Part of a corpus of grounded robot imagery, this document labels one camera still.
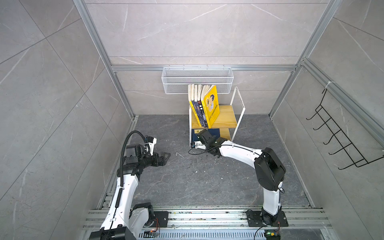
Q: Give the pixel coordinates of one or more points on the purple portrait book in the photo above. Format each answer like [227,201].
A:
[199,105]
[195,105]

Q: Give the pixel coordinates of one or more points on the white wire mesh basket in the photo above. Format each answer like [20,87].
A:
[176,79]

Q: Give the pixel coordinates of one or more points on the black book white characters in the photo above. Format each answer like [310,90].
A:
[201,104]

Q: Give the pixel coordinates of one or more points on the wooden two-tier shelf rack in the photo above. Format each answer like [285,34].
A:
[226,121]

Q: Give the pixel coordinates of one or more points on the black wall hook rack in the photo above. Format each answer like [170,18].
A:
[338,135]

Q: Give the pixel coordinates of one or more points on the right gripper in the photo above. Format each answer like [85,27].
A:
[213,136]

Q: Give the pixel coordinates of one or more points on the yellow cartoon book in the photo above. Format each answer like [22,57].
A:
[210,102]

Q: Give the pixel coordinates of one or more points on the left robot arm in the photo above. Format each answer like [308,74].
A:
[126,192]

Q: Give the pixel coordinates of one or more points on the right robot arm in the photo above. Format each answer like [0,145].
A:
[269,169]

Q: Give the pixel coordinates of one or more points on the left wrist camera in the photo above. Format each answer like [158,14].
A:
[150,144]

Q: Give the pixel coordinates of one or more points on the blue book yellow label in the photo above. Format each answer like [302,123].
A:
[213,132]

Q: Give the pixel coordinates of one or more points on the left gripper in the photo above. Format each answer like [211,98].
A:
[162,161]

